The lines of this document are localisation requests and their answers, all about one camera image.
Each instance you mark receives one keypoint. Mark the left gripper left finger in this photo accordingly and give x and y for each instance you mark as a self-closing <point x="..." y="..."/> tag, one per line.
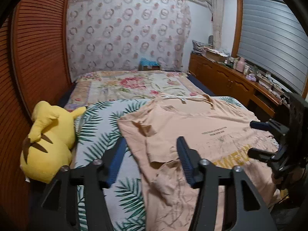
<point x="58" y="207"/>

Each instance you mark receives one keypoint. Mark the wooden louvered wardrobe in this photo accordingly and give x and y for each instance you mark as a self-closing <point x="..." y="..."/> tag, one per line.
<point x="33" y="68"/>

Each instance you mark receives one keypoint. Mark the purple small container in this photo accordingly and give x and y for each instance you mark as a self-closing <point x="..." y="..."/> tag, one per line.
<point x="251" y="77"/>

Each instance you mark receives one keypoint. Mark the circle patterned wall curtain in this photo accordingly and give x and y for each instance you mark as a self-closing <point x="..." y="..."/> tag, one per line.
<point x="112" y="35"/>

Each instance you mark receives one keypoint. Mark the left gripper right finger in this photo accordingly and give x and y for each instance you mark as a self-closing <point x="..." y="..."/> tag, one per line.
<point x="244" y="208"/>

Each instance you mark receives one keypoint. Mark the palm leaf print blanket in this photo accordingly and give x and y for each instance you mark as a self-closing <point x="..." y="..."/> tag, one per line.
<point x="97" y="131"/>

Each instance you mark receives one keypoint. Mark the pink bottle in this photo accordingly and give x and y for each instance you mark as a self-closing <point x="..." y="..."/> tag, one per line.
<point x="240" y="65"/>

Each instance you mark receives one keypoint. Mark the cardboard box on sideboard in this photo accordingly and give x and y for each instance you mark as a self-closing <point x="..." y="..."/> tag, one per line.
<point x="215" y="55"/>

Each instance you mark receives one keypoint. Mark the peach printed t-shirt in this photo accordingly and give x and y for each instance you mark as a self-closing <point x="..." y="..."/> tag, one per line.
<point x="217" y="130"/>

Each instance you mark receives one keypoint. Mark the cream lace side curtain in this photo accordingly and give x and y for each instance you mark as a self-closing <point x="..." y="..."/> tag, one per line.
<point x="217" y="11"/>

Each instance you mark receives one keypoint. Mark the floral bed quilt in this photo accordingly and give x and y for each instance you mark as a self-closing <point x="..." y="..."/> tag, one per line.
<point x="100" y="86"/>

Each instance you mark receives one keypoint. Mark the wooden sideboard cabinet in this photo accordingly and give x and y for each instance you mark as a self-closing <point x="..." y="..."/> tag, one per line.
<point x="224" y="81"/>

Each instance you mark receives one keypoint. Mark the yellow Pikachu plush toy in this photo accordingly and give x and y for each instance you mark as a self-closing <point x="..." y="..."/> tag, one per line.
<point x="47" y="146"/>

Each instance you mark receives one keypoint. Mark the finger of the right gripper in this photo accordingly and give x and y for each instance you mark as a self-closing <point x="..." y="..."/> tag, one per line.
<point x="259" y="155"/>
<point x="260" y="125"/>

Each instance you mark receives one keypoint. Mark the grey window roller blind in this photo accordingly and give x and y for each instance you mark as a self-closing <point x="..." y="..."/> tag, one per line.
<point x="272" y="38"/>

